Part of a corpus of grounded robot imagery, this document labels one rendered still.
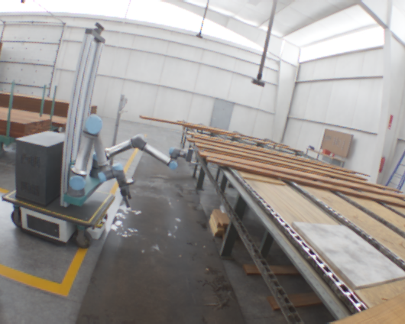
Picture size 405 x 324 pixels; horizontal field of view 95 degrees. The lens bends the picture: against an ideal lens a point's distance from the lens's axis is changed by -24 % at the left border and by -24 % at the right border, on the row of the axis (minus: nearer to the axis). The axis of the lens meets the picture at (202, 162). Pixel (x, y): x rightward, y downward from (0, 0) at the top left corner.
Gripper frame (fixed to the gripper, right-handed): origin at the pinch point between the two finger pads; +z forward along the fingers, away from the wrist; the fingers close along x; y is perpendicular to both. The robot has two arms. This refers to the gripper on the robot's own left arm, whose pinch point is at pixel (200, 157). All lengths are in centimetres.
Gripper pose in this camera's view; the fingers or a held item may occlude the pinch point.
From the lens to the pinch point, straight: 240.7
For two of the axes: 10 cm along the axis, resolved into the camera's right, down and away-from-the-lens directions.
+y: 0.1, -2.1, 9.8
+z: 9.7, 2.2, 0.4
